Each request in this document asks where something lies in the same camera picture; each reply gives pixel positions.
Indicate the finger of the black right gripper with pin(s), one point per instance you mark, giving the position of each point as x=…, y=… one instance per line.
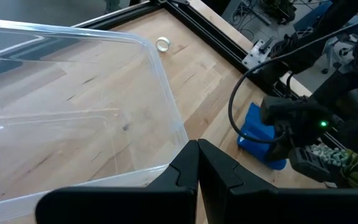
x=278, y=152
x=309, y=165

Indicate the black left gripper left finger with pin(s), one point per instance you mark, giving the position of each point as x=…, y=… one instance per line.
x=135, y=205

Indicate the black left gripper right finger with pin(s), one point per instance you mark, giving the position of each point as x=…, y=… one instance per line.
x=275, y=208

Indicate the blue elastic bandage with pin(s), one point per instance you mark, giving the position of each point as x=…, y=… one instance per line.
x=253, y=127

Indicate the clear plastic container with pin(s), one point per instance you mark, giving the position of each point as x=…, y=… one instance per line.
x=73, y=93

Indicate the small white tape roll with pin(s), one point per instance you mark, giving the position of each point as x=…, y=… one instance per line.
x=158, y=46

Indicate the grey metal mounting plate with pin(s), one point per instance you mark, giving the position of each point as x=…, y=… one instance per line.
x=255, y=56

